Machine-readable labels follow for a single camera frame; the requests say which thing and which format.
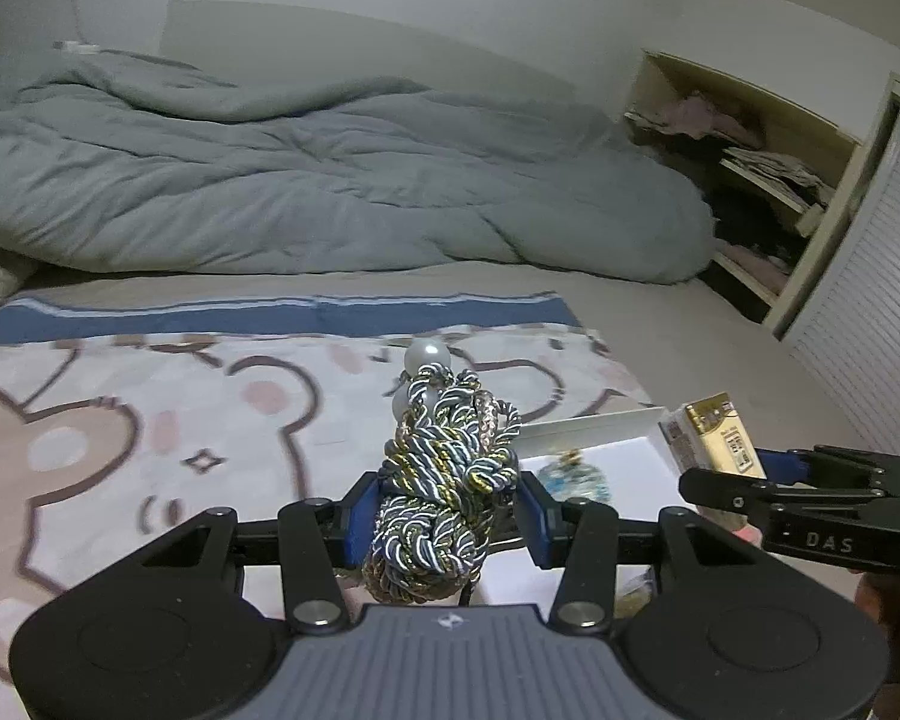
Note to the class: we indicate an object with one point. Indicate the grey duvet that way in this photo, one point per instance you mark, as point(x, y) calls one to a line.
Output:
point(270, 180)

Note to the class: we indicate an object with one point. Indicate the cream and gold small pack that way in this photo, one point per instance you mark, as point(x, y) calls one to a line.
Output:
point(709, 435)

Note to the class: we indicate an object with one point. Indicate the bed with beige sheet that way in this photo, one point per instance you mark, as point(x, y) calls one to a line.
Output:
point(645, 307)

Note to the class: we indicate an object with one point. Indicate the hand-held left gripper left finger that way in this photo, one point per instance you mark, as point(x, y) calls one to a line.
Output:
point(356, 532)

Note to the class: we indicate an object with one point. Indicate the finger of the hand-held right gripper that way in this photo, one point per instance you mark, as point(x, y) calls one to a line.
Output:
point(720, 495)
point(787, 465)

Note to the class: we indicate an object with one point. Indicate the blue floral fabric pouch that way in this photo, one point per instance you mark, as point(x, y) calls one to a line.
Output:
point(574, 484)

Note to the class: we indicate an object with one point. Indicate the pink crumpled clothes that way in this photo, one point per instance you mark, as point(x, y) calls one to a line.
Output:
point(701, 120)

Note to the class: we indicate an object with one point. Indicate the dark clothes pile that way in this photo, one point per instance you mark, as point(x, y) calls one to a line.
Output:
point(750, 221)

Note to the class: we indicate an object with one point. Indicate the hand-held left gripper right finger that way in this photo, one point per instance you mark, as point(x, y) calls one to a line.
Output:
point(536, 532)

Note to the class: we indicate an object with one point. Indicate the folded patterned clothes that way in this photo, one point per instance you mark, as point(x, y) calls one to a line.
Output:
point(780, 176)

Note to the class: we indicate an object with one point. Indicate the slatted wardrobe door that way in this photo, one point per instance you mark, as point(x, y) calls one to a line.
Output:
point(885, 277)

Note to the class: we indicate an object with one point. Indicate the bear printed blanket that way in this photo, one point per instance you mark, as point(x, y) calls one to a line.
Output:
point(120, 405)

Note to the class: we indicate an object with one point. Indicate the grey headboard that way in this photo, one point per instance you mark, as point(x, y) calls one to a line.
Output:
point(345, 45)

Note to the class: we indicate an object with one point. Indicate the white shallow cardboard box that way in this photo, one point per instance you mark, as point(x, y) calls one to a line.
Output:
point(622, 465)

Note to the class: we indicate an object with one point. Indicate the white charger brick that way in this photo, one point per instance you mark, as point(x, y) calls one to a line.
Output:
point(77, 47)

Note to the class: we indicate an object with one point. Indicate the wooden open clothes shelf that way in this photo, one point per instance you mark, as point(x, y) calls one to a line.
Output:
point(817, 240)

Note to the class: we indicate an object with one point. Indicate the pink folded clothes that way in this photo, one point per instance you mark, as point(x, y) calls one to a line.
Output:
point(754, 266)

